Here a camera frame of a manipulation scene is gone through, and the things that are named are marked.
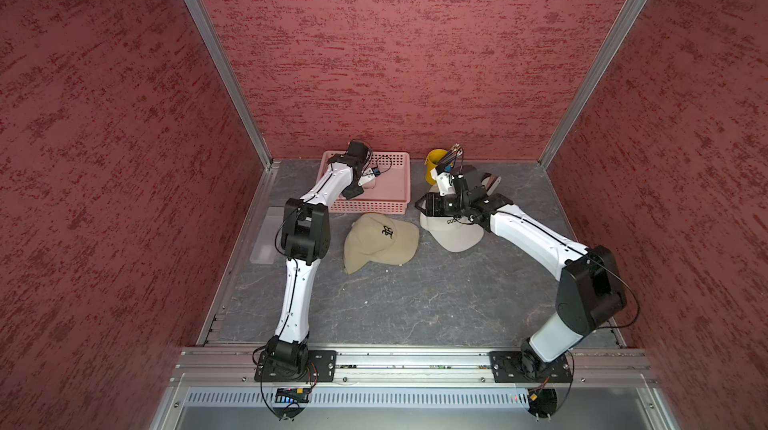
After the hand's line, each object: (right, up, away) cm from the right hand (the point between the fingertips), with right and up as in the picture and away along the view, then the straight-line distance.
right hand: (420, 208), depth 86 cm
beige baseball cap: (-13, -10, +5) cm, 17 cm away
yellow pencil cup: (+7, +17, +25) cm, 31 cm away
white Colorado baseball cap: (+12, -9, +11) cm, 18 cm away
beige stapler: (+29, +8, +24) cm, 39 cm away
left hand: (-26, +6, +17) cm, 32 cm away
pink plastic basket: (-10, +4, +15) cm, 19 cm away
